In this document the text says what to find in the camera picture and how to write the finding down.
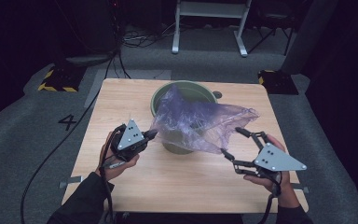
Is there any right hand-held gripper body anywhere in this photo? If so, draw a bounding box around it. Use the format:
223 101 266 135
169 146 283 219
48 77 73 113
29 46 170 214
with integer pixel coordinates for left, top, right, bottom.
253 142 308 188

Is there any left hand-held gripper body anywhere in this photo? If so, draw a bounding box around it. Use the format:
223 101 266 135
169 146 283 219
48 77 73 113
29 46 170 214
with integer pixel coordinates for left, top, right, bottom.
110 119 149 162

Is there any purple plastic bag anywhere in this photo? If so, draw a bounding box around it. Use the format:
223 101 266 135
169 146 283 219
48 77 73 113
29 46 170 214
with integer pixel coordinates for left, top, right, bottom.
148 83 260 155

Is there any green round bin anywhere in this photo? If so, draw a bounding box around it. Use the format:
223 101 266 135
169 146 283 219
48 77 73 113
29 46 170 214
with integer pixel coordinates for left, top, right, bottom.
150 79 219 156

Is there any person's right hand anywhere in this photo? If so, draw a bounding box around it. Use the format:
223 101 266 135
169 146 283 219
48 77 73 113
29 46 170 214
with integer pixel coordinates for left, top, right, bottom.
243 133 301 209

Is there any person's left hand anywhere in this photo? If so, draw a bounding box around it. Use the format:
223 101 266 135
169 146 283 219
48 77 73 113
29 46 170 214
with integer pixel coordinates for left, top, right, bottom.
95 130 141 181

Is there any yellow black striped base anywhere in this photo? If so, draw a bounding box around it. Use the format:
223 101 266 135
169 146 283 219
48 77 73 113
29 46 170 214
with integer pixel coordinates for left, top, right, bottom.
257 69 299 96
37 64 87 93

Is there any black tripod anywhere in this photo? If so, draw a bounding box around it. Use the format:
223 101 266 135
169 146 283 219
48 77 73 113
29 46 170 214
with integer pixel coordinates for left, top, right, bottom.
247 12 295 56

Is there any dark equipment stand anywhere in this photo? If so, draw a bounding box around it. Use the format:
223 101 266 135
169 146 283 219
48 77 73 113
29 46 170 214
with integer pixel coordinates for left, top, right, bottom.
52 0 122 68

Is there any grey curtain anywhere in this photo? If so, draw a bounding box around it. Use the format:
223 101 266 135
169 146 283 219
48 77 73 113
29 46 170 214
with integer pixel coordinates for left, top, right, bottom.
281 0 339 76

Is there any grey cable plug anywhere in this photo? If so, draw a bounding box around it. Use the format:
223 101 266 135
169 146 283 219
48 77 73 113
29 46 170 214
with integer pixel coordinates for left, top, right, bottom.
103 161 127 170

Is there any grey metal table bracket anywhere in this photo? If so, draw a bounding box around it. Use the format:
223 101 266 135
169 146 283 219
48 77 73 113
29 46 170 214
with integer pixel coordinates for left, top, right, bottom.
59 175 84 189
292 183 310 194

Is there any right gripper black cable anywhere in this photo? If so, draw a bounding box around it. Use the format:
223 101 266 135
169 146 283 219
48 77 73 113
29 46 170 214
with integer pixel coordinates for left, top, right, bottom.
257 174 282 224

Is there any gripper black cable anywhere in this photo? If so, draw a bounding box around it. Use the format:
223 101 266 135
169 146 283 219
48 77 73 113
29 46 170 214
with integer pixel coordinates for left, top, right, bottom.
98 124 119 224
257 174 282 224

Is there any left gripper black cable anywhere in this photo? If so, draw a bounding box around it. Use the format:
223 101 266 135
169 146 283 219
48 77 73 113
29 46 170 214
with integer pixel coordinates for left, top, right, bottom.
98 124 119 224

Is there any long black floor cable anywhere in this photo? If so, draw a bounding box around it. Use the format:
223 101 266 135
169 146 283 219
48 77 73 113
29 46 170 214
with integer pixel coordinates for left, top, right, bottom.
20 46 122 224

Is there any bundle of floor cables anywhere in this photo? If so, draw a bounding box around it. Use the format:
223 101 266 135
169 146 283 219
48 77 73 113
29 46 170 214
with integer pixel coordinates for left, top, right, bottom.
122 22 181 49

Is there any white metal stand frame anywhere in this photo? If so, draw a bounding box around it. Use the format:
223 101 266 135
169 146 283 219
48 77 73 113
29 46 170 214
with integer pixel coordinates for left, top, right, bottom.
171 0 253 58

